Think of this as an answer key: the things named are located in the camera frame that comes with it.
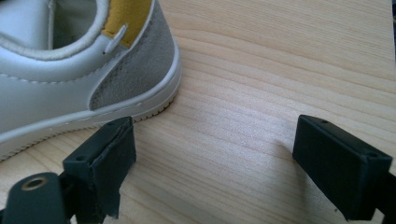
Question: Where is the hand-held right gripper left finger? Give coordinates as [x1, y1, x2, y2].
[62, 116, 137, 224]

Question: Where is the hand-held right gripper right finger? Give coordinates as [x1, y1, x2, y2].
[291, 114, 394, 222]

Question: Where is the white and grey sneaker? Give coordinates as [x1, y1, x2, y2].
[0, 0, 183, 162]

